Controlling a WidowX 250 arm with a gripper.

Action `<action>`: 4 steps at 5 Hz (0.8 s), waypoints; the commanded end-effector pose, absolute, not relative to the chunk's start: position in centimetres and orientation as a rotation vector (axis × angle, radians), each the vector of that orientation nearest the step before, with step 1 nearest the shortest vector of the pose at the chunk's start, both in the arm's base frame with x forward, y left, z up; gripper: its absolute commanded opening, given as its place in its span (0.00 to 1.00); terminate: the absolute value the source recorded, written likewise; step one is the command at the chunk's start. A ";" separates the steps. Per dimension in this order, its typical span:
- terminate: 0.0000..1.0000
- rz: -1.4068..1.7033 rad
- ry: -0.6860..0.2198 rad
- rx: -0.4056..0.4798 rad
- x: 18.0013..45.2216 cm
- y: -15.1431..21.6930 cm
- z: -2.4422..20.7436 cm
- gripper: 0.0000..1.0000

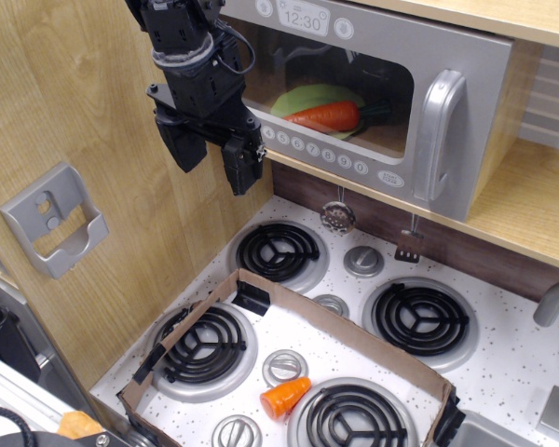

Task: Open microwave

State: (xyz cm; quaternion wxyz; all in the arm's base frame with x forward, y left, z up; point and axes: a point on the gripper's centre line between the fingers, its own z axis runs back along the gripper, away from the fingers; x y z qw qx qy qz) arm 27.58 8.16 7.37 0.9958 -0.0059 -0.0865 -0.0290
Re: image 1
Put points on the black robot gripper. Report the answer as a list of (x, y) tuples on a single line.
[(200, 102)]

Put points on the silver toy microwave door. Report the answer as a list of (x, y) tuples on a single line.
[(443, 84)]

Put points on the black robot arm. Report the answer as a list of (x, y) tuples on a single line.
[(184, 25)]

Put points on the orange toy carrot in microwave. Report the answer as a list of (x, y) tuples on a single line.
[(338, 116)]

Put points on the green toy plate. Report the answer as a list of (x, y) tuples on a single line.
[(304, 97)]

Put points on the back left black burner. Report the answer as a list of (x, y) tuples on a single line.
[(284, 252)]

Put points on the black burner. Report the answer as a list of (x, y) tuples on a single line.
[(350, 411), (284, 252), (211, 359), (425, 318)]

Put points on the hanging metal strainer spoon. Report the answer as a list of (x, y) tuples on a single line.
[(336, 216)]

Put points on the grey stove knob back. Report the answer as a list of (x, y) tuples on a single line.
[(364, 262)]

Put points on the grey stove knob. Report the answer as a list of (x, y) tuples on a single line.
[(364, 262), (282, 366), (333, 303), (236, 430)]

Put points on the grey stove knob middle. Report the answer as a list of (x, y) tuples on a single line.
[(333, 303)]

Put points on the front left black burner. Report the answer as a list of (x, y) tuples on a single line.
[(211, 359)]

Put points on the hanging small spatula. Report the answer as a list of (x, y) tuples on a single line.
[(410, 243)]

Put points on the grey stove knob front centre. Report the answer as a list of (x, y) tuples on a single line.
[(282, 366)]

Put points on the orange carrot piece on stove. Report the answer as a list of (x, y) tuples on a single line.
[(281, 399)]

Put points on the back right black burner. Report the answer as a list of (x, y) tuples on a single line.
[(425, 318)]

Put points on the front right black burner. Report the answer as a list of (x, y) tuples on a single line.
[(350, 411)]

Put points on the brown cardboard tray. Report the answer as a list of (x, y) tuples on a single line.
[(333, 347)]

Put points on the silver toy sink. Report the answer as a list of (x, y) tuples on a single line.
[(542, 430)]

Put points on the grey wall phone holder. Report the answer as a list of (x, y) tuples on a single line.
[(43, 206)]

